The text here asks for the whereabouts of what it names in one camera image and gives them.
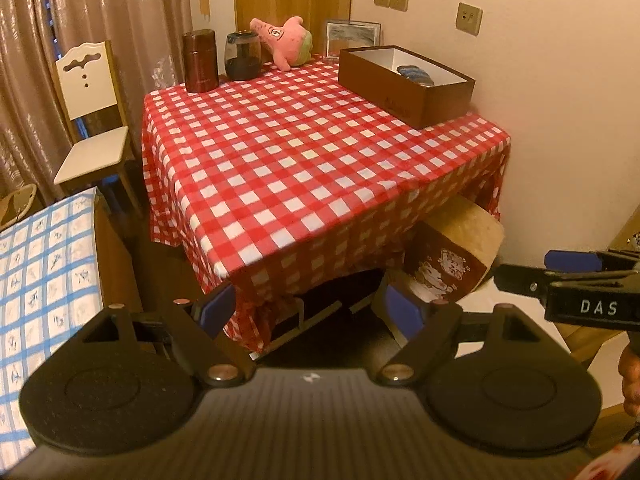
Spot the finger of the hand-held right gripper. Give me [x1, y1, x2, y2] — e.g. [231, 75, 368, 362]
[544, 249, 640, 273]
[495, 263, 557, 307]

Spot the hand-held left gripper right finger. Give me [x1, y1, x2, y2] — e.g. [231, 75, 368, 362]
[372, 282, 551, 388]

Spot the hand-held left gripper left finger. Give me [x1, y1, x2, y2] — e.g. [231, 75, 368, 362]
[75, 282, 256, 388]

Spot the brown cardboard box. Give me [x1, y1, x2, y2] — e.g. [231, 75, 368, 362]
[338, 46, 476, 131]

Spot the dark printed cloth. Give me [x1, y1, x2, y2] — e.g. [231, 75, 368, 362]
[397, 64, 434, 84]

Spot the person's right hand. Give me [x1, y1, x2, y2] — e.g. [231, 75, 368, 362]
[617, 345, 640, 418]

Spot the printed round stool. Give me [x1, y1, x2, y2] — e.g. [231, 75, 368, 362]
[390, 195, 506, 341]

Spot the brown wooden cabinet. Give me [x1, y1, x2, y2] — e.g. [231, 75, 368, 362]
[92, 195, 146, 316]

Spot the red checkered tablecloth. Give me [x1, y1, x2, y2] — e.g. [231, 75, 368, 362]
[141, 55, 512, 356]

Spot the red white printed cloth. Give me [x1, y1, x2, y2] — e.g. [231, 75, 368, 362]
[575, 440, 640, 480]

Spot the blue checkered cloth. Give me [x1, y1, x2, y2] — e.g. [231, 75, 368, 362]
[0, 187, 108, 461]

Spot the white wooden chair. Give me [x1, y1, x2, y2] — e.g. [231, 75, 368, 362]
[52, 40, 141, 216]

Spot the tan woven basket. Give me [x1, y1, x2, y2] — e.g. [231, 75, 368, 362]
[0, 183, 37, 231]

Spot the brown canister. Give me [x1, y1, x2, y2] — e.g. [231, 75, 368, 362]
[181, 29, 219, 94]

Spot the dark glass jar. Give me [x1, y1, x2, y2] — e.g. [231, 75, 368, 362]
[224, 31, 264, 82]

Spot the pink starfish plush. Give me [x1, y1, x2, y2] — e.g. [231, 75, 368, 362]
[250, 16, 313, 72]

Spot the beige curtain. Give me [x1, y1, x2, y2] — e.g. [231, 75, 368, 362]
[0, 0, 193, 221]

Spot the large beige wall socket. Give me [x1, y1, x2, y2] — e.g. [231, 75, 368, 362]
[455, 2, 483, 36]

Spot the grey picture frame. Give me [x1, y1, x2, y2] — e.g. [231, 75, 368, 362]
[325, 20, 382, 61]

